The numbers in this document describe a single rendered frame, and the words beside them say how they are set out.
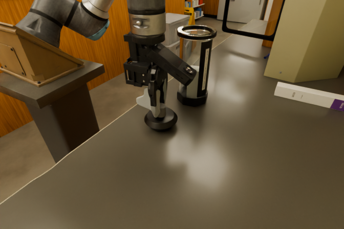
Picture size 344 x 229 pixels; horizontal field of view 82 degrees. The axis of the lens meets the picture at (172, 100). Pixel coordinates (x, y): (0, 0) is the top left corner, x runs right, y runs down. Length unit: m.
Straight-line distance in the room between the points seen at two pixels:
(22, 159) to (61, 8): 1.44
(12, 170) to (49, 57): 1.31
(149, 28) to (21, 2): 1.87
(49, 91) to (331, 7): 0.97
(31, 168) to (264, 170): 1.74
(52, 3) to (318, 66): 1.01
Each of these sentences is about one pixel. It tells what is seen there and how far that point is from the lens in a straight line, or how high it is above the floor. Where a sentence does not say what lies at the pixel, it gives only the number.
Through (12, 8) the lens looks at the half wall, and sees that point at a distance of 2.19.
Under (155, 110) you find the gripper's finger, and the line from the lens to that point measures 0.49.
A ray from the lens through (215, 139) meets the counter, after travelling 0.54.
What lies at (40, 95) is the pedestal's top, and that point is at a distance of 0.82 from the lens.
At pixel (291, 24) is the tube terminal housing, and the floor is 1.15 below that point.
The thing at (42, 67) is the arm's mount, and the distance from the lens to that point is 0.87.
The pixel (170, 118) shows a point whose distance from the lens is 0.53.
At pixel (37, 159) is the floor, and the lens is 2.02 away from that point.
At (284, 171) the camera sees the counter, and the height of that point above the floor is 0.94.
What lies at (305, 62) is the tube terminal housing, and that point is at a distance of 0.87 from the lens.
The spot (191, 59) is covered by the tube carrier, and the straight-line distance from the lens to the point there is 0.56.
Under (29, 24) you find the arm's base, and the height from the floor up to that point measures 1.14.
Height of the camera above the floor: 1.31
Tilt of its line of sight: 34 degrees down
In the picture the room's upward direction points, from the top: straight up
